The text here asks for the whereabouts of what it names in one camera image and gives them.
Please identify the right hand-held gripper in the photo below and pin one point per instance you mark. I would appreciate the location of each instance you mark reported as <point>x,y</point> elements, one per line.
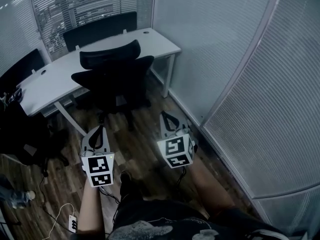
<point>175,146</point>

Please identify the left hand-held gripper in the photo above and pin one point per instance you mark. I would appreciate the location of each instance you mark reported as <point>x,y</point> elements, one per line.
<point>100,166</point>

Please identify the black office chair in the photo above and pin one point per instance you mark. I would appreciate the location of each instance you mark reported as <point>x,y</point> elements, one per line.
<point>112,69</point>

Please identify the person's left forearm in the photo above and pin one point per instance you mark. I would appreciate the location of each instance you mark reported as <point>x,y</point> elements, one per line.
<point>91,209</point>

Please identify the person's right forearm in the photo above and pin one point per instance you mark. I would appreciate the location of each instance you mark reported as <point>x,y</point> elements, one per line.
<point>210,186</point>

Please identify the white desk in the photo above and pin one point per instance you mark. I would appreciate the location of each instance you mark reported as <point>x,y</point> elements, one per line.
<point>57,81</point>

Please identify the clutter of small desk items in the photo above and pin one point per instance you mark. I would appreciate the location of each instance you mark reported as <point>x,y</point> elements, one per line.
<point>13,95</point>

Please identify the small black desk divider panel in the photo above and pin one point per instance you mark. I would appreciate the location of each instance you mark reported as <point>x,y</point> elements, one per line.
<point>20,69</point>

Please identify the wide black desk divider panel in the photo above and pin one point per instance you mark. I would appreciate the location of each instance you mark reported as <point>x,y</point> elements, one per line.
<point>100,30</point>

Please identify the person's leg with dark shoe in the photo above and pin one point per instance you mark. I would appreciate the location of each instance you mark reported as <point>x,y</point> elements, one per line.
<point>128,187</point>

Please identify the white power strip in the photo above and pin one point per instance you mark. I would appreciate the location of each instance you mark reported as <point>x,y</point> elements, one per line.
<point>73,224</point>

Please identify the person's black printed shirt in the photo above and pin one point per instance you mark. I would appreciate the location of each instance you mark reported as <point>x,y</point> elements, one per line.
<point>175,221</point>

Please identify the window blinds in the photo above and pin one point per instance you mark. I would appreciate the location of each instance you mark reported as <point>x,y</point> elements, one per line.
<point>82,11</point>

